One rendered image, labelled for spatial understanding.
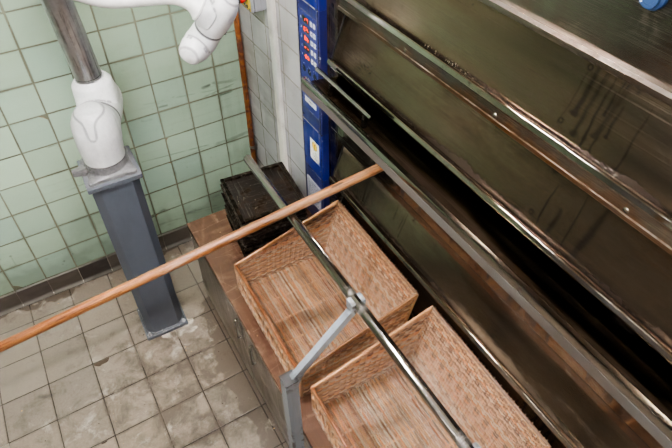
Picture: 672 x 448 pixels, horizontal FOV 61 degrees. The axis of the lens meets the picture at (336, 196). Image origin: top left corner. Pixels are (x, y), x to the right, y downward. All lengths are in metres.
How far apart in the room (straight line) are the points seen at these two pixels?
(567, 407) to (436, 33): 1.02
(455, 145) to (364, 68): 0.44
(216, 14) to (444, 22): 0.82
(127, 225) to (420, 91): 1.37
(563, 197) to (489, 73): 0.32
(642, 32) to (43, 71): 2.21
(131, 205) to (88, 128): 0.38
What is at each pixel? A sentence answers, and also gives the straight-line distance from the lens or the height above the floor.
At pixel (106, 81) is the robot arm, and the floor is 1.28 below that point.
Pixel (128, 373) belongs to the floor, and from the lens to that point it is 2.97.
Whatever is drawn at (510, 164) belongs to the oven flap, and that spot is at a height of 1.55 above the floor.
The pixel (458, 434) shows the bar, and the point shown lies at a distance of 1.41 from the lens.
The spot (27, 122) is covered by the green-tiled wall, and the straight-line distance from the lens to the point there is 2.78.
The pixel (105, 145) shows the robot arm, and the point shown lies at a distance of 2.25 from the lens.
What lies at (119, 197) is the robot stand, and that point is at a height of 0.91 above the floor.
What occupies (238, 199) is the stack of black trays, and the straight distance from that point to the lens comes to 2.38.
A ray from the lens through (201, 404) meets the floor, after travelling 2.80.
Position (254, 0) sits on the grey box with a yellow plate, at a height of 1.46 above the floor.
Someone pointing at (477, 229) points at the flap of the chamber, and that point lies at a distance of 1.46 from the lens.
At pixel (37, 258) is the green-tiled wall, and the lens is 3.25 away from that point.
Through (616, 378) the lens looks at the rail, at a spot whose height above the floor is 1.43.
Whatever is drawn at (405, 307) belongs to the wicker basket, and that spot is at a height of 0.80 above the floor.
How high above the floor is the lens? 2.43
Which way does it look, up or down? 43 degrees down
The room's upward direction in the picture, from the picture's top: straight up
